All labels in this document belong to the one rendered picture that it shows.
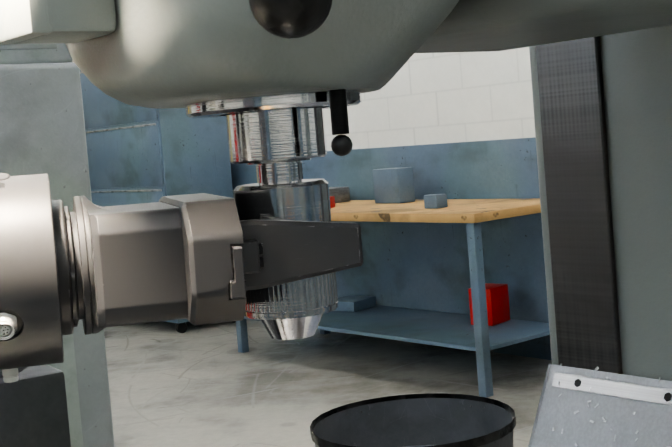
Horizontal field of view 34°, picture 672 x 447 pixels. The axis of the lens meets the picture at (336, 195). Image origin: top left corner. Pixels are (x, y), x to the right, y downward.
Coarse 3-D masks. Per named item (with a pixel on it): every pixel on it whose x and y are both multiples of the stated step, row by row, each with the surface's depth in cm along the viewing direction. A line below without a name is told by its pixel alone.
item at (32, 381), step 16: (32, 368) 92; (48, 368) 92; (0, 384) 87; (16, 384) 88; (32, 384) 89; (48, 384) 89; (64, 384) 90; (0, 400) 87; (16, 400) 88; (32, 400) 89; (48, 400) 89; (64, 400) 90; (0, 416) 87; (16, 416) 88; (32, 416) 89; (48, 416) 89; (64, 416) 90; (0, 432) 87; (16, 432) 88; (32, 432) 89; (48, 432) 89; (64, 432) 90
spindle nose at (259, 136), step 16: (256, 112) 52; (272, 112) 52; (288, 112) 52; (304, 112) 52; (320, 112) 53; (240, 128) 52; (256, 128) 52; (272, 128) 52; (288, 128) 52; (304, 128) 52; (320, 128) 53; (240, 144) 52; (256, 144) 52; (272, 144) 52; (288, 144) 52; (304, 144) 52; (320, 144) 53; (240, 160) 53; (256, 160) 52; (272, 160) 52
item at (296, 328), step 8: (264, 320) 54; (272, 320) 53; (280, 320) 53; (288, 320) 53; (296, 320) 53; (304, 320) 53; (312, 320) 54; (320, 320) 54; (272, 328) 54; (280, 328) 53; (288, 328) 53; (296, 328) 53; (304, 328) 53; (312, 328) 54; (272, 336) 54; (280, 336) 54; (288, 336) 54; (296, 336) 54; (304, 336) 54
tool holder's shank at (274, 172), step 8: (288, 160) 53; (296, 160) 53; (256, 168) 54; (264, 168) 53; (272, 168) 53; (280, 168) 53; (288, 168) 53; (296, 168) 54; (256, 176) 54; (264, 176) 53; (272, 176) 53; (280, 176) 53; (288, 176) 53; (296, 176) 54
